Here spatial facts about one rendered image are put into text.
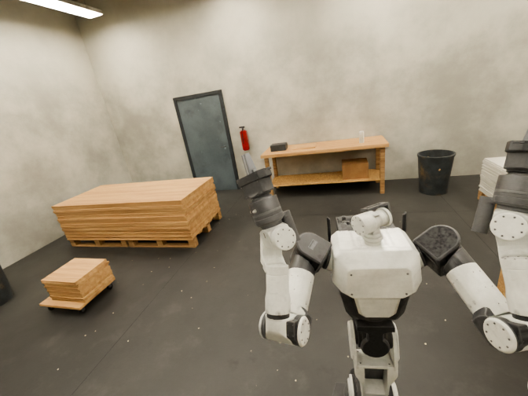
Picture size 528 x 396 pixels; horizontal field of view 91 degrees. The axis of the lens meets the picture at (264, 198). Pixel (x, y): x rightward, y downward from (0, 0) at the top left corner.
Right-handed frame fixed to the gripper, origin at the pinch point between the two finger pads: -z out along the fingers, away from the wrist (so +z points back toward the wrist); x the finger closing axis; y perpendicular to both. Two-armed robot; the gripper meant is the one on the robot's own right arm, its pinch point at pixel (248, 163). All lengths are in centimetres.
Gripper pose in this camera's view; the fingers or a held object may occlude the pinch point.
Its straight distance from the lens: 76.9
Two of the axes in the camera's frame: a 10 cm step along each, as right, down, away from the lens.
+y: -6.5, 2.5, -7.1
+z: 3.5, 9.4, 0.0
